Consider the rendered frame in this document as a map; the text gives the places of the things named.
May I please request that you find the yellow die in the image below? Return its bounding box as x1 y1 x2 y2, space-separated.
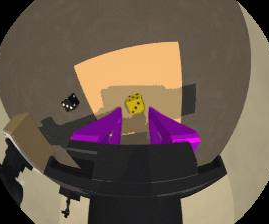
126 92 145 115

